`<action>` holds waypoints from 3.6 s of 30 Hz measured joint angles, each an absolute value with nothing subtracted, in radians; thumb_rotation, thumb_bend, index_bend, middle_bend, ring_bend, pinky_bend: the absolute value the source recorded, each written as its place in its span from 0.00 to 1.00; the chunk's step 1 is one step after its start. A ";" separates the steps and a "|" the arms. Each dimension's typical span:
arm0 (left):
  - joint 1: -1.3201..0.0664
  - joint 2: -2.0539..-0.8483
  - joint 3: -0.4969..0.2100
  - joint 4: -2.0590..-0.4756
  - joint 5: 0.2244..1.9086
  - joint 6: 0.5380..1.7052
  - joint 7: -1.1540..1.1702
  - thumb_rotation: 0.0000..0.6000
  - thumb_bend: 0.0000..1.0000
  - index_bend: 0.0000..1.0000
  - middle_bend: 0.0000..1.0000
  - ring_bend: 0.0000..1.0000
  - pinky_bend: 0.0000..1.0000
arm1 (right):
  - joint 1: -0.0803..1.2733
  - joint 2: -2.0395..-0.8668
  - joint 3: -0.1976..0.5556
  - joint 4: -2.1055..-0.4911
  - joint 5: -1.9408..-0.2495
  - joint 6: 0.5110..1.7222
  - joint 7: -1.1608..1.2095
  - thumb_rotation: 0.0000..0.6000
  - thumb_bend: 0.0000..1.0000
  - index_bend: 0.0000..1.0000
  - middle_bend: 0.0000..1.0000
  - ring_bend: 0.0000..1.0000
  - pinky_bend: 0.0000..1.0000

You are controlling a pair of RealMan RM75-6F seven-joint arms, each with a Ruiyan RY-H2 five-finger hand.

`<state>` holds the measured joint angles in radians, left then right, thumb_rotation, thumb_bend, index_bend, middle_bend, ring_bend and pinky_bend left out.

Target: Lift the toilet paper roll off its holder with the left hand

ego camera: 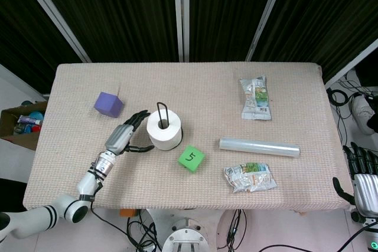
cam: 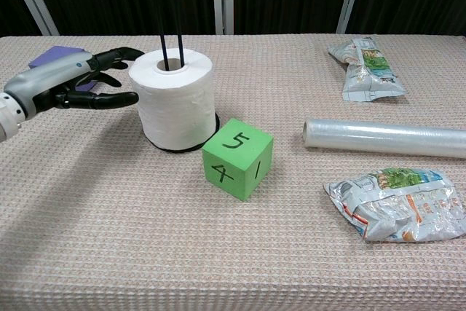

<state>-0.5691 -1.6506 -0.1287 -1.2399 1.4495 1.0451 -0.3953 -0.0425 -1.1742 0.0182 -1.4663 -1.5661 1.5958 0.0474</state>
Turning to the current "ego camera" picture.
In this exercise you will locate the tall crumpled snack bag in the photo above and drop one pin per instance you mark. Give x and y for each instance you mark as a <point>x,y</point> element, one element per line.
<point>255,98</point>

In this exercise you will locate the cardboard box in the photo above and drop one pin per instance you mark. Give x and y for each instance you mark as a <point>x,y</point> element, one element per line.
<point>22,138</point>

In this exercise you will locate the clear plastic wrap roll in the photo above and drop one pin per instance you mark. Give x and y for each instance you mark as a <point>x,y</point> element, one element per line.
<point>259,146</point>

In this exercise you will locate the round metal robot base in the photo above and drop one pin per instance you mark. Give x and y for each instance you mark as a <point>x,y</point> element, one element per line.
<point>184,238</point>

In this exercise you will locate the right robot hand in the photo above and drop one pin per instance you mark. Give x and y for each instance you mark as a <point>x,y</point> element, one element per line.
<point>364,184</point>

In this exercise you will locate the purple white tube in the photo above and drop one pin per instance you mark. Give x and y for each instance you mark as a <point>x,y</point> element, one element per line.
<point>29,120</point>

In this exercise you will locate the orange block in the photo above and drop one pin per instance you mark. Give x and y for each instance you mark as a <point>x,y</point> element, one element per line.
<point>127,212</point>

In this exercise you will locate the wide crumpled snack bag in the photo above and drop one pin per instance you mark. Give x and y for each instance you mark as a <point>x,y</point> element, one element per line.
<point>251,176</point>

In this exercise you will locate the white sneaker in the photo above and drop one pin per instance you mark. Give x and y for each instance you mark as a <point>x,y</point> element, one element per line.
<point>361,111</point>

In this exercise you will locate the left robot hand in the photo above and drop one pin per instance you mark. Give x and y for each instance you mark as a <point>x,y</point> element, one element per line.
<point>119,138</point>

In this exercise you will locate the dark green curtain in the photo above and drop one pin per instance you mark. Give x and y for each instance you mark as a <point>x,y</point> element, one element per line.
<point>124,13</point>

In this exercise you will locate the white toilet paper roll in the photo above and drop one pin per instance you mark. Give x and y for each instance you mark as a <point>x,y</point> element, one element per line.
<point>164,131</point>

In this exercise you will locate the beige woven tablecloth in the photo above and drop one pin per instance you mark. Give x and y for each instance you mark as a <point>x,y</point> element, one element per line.
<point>206,101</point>

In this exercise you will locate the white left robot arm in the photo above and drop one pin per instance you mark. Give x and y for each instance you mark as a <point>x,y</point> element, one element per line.
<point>74,196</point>

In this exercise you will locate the white curtain frame post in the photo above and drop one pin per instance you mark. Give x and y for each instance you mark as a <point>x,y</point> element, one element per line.
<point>264,14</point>
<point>180,16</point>
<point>56,16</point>
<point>351,63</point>

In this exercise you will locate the purple foam cube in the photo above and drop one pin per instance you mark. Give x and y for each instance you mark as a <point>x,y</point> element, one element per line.
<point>108,104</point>

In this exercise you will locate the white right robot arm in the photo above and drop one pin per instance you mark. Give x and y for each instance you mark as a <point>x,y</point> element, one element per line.
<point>372,234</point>

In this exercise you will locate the green cube with number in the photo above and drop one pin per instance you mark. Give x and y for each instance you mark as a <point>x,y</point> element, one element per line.
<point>191,158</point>

